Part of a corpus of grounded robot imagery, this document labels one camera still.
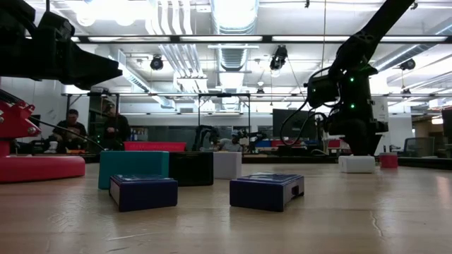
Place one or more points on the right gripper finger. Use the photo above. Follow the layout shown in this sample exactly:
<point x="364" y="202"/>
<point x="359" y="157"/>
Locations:
<point x="363" y="146"/>

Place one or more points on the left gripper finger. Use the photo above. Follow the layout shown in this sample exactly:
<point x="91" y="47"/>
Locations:
<point x="102" y="80"/>
<point x="92" y="65"/>

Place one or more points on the white cube wall charger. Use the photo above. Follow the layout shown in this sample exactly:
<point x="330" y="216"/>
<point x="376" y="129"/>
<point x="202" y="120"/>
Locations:
<point x="356" y="164"/>

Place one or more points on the red wall charger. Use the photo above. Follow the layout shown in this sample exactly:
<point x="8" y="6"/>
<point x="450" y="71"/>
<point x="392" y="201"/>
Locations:
<point x="388" y="161"/>

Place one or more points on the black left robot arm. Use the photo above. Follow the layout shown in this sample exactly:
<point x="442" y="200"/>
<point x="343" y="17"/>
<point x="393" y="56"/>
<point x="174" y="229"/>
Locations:
<point x="14" y="53"/>

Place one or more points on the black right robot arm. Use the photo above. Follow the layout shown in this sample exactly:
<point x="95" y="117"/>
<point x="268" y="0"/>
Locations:
<point x="367" y="33"/>

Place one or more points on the background black robot arm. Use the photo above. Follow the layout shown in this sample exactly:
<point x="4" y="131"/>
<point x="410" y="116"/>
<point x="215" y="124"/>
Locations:
<point x="203" y="135"/>
<point x="252" y="137"/>

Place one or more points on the red storage shelf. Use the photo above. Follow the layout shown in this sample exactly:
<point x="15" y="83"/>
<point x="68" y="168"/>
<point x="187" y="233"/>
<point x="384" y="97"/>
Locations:
<point x="333" y="144"/>

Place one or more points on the white building column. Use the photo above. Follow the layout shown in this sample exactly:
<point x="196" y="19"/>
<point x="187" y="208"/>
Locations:
<point x="383" y="109"/>

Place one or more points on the person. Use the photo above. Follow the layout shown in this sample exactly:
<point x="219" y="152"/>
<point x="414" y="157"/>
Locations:
<point x="116" y="130"/>
<point x="70" y="132"/>
<point x="229" y="144"/>

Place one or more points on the black computer monitor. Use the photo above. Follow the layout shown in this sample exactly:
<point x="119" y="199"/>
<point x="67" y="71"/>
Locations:
<point x="300" y="127"/>

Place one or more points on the black ceiling spotlight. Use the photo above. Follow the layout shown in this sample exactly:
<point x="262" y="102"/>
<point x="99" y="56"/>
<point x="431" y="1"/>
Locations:
<point x="156" y="63"/>
<point x="408" y="64"/>
<point x="279" y="56"/>

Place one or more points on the red plastic basket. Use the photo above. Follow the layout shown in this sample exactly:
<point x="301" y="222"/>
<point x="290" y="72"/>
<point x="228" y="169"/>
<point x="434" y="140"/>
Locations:
<point x="155" y="146"/>

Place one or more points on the teal rectangular block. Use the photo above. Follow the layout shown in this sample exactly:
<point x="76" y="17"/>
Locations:
<point x="130" y="167"/>

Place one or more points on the navy blue rectangular box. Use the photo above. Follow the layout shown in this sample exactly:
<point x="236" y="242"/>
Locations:
<point x="144" y="194"/>
<point x="263" y="194"/>

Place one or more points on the black rectangular block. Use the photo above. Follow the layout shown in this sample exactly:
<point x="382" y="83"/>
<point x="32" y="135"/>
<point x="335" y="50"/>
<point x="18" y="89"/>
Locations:
<point x="192" y="169"/>

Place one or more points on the white rectangular block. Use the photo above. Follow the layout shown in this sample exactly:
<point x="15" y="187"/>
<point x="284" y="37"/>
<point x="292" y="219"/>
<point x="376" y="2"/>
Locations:
<point x="227" y="165"/>

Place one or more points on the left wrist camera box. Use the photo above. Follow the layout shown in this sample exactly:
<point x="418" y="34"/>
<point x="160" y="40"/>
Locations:
<point x="56" y="24"/>

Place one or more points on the black aluminium table frame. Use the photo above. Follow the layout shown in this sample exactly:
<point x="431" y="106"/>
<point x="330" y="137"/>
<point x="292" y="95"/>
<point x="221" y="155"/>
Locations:
<point x="275" y="159"/>

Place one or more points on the background black rig frame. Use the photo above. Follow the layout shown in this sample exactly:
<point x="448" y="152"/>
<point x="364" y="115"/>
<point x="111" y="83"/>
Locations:
<point x="224" y="95"/>

